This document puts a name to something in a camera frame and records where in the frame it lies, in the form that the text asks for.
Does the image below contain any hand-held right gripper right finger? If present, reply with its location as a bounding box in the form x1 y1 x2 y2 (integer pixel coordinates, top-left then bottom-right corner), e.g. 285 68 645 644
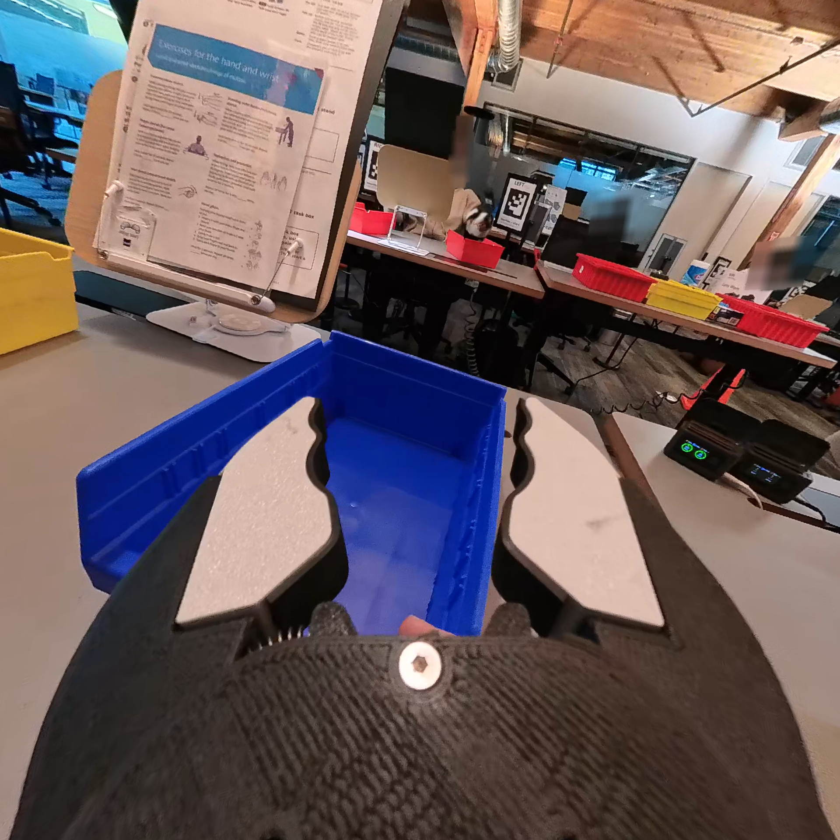
491 395 667 641

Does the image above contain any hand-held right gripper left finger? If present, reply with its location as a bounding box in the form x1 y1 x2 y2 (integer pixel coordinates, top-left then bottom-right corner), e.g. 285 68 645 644
174 395 350 641

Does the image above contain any blue plastic bin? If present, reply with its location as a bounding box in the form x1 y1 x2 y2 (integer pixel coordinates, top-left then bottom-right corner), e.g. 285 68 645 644
75 330 508 637

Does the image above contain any yellow divided plastic bin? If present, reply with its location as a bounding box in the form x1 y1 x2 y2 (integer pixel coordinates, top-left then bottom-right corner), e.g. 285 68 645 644
0 226 80 357

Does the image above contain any grey desk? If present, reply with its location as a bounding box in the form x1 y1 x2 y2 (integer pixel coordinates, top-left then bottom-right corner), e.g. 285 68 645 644
0 298 631 788
600 412 840 742

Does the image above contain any white task sheet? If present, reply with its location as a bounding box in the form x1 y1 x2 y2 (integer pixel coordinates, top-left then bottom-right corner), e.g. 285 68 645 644
98 0 385 299

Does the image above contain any black charger green display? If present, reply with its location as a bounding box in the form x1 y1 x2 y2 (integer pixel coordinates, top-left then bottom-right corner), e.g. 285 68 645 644
663 397 763 481

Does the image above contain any wooden document stand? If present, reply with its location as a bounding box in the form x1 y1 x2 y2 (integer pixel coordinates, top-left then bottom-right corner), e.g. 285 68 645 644
64 0 411 363

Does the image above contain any black charger blue display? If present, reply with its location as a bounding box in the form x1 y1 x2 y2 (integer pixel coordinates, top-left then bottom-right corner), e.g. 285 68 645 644
728 420 832 506

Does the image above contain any long work table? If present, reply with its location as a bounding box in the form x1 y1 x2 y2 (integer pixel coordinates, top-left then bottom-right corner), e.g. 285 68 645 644
344 230 547 368
535 259 840 395

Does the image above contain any small yellow bin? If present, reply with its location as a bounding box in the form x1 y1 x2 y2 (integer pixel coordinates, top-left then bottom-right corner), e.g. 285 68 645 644
646 279 724 322

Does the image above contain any red ridged bin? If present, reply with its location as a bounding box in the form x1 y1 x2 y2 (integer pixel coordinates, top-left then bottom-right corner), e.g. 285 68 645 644
718 295 830 349
572 252 658 304

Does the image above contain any red plastic bin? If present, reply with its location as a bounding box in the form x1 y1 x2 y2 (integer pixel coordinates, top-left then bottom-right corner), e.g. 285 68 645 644
348 202 396 236
446 230 506 270

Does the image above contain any framed marker sign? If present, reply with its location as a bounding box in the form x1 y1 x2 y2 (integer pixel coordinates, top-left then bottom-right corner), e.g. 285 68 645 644
363 136 387 198
502 174 540 232

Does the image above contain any beige document stand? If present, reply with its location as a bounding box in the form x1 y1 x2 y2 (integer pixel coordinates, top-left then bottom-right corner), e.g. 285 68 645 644
377 144 460 256

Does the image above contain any white charger cable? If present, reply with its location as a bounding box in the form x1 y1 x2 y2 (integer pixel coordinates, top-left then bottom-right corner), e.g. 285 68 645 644
721 474 767 511

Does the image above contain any silver ventilation duct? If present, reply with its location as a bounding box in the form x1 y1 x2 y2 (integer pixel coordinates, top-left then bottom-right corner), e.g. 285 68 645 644
495 0 524 74

